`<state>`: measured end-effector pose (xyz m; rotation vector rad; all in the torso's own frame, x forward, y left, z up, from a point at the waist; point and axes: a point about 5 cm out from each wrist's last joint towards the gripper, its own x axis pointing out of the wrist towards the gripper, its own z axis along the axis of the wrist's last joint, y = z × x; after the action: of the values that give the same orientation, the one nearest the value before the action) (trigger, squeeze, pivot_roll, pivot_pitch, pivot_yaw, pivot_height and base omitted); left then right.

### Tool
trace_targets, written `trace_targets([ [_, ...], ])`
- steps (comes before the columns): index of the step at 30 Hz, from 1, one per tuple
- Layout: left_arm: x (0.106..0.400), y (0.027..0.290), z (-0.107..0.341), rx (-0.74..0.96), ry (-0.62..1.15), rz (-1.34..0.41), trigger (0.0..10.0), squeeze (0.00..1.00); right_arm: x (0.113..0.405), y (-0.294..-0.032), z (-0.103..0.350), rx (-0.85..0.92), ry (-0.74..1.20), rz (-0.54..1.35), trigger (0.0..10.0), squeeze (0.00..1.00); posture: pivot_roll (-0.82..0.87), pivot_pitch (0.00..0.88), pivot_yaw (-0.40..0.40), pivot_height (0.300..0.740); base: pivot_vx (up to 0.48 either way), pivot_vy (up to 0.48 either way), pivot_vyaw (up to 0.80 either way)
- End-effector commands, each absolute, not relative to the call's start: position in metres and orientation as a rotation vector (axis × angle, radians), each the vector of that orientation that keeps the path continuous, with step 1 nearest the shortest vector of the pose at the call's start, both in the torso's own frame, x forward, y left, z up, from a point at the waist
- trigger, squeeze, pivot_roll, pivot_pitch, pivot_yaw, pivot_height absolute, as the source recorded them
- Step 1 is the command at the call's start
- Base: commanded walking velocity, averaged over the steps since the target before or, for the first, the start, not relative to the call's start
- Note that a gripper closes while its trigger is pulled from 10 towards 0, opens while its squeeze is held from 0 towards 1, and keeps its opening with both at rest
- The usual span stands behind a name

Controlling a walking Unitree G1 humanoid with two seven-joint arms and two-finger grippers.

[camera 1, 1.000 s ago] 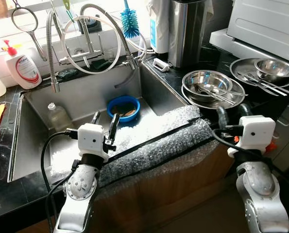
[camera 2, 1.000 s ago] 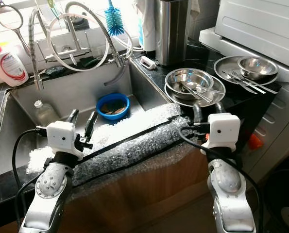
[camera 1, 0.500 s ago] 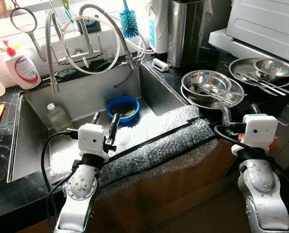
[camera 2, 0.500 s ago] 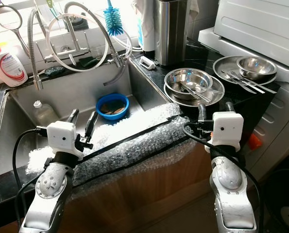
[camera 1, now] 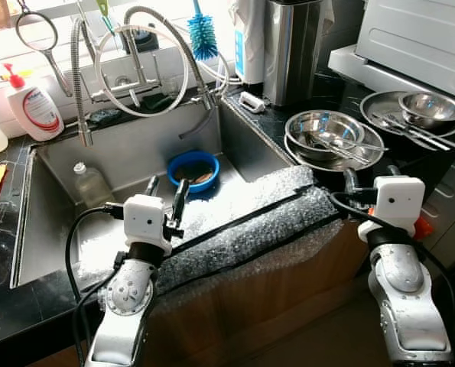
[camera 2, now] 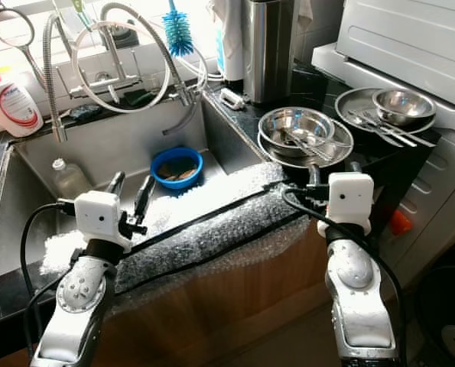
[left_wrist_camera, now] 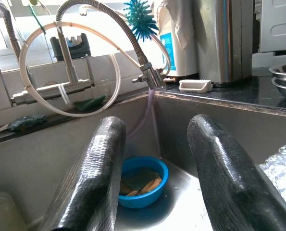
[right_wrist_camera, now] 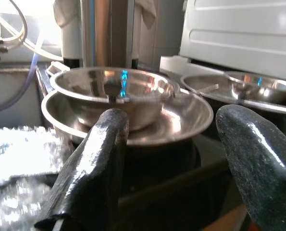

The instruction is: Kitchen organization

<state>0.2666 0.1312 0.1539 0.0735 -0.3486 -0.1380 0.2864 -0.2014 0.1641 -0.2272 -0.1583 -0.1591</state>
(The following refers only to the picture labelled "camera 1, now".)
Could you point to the stainless steel bowl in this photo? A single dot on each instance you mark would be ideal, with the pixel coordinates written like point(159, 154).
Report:
point(323, 124)
point(430, 108)

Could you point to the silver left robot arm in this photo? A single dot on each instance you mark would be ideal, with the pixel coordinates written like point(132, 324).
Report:
point(128, 298)

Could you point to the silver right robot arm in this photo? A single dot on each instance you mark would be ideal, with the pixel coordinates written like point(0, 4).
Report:
point(403, 298)

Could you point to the blue plastic bowl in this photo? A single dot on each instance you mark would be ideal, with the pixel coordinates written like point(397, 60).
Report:
point(193, 188)

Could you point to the wide steel plate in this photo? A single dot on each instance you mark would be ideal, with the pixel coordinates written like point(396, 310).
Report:
point(371, 154)
point(376, 103)

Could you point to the steel cutlery piece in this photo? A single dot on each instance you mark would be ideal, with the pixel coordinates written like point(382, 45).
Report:
point(349, 147)
point(430, 130)
point(338, 147)
point(411, 131)

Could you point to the stainless steel sink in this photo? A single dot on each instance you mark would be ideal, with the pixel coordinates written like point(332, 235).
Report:
point(120, 157)

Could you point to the clear glass bottle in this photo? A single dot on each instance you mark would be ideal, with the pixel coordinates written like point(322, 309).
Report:
point(91, 187)

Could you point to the white drawer cabinet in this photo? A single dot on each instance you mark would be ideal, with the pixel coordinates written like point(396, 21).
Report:
point(449, 199)

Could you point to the small orange plastic object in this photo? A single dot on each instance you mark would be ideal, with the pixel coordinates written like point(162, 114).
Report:
point(423, 227)

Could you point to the black scouring pad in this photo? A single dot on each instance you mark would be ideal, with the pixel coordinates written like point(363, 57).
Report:
point(105, 116)

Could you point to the dark green scouring pad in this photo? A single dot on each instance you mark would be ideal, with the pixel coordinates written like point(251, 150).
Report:
point(157, 99)

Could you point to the steel faucet body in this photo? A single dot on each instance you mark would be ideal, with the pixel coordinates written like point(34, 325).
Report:
point(131, 73)

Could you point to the small white plastic clip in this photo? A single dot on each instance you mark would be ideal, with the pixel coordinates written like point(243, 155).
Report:
point(251, 101)

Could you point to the wooden sink cabinet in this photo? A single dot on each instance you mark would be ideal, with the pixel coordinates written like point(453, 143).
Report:
point(288, 306)

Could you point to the white dishwasher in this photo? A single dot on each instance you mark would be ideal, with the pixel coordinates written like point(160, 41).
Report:
point(411, 42)

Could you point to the white soap dispenser red pump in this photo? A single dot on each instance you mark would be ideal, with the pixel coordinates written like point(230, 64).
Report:
point(32, 111)

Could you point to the tall stainless steel canister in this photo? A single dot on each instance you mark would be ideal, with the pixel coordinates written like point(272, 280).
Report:
point(292, 50)

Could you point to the blue bottle brush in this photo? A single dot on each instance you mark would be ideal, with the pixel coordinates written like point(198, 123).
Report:
point(203, 34)

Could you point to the white bottle blue label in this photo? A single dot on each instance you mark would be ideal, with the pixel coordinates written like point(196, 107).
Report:
point(246, 42)

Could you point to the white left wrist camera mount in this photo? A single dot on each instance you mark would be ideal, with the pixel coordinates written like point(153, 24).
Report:
point(145, 222)

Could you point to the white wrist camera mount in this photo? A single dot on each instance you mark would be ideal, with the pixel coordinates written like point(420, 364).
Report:
point(399, 202)
point(145, 222)

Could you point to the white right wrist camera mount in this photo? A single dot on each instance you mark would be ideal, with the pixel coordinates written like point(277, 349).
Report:
point(399, 202)

